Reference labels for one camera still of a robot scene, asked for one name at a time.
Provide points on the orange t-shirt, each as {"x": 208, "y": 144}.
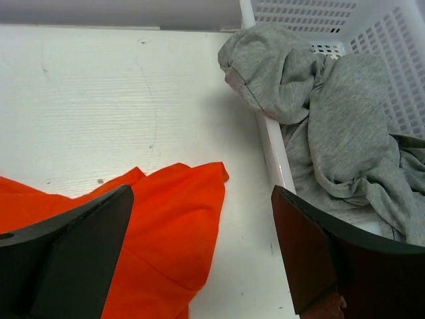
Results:
{"x": 169, "y": 245}

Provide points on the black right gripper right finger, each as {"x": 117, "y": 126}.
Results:
{"x": 337, "y": 270}

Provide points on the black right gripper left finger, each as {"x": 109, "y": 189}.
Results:
{"x": 63, "y": 267}

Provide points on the grey t-shirt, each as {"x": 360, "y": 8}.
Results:
{"x": 345, "y": 157}

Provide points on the white plastic laundry basket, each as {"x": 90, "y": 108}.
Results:
{"x": 391, "y": 30}

